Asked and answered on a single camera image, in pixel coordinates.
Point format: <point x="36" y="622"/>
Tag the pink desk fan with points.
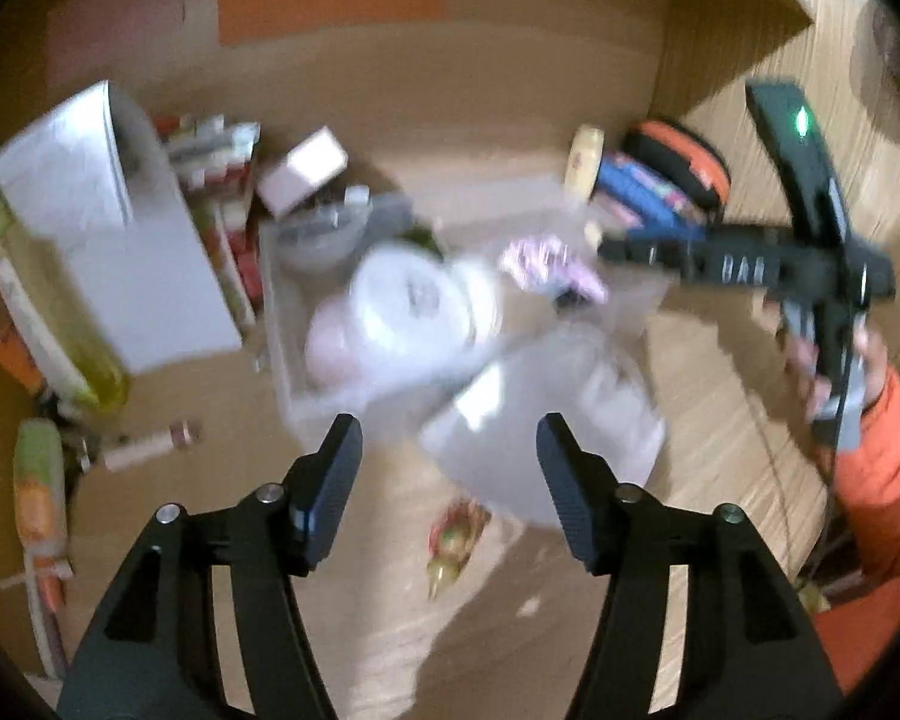
<point x="397" y="307"/>

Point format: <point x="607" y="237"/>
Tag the gold foil wrapper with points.
<point x="457" y="540"/>

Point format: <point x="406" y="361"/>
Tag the person's right hand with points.
<point x="874" y="367"/>

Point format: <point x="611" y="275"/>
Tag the small white box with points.
<point x="300" y="169"/>

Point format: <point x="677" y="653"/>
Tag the folded white paper sheet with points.
<point x="120" y="255"/>

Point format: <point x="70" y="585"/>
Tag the white cloth bag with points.
<point x="570" y="390"/>

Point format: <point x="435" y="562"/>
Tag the pink paper wall note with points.
<point x="112" y="30"/>

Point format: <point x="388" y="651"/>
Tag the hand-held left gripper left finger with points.
<point x="334" y="491"/>

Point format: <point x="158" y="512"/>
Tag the wooden desktop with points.
<point x="720" y="390"/>

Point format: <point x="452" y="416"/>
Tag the orange green squeeze bottle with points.
<point x="39" y="495"/>

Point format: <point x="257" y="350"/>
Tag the red pen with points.
<point x="49" y="615"/>

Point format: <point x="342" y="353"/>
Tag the black orange zip case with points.
<point x="682" y="157"/>

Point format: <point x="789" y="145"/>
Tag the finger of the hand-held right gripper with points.
<point x="645" y="246"/>
<point x="667" y="271"/>

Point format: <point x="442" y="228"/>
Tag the small yellow lotion bottle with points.
<point x="585" y="161"/>

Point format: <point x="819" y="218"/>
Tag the pink lip balm stick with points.
<point x="146" y="448"/>

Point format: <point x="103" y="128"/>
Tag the person's right forearm orange sleeve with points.
<point x="885" y="510"/>

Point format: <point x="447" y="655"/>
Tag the blue pencil case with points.
<point x="645" y="195"/>

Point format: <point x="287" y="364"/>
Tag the orange paper wall note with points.
<point x="330" y="4"/>

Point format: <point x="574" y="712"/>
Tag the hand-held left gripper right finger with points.
<point x="570" y="491"/>

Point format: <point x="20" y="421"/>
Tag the yellow green spray bottle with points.
<point x="52" y="315"/>

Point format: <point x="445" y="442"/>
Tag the clear plastic storage box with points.
<point x="630" y="300"/>

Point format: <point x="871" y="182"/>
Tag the white floral tube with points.
<point x="22" y="307"/>

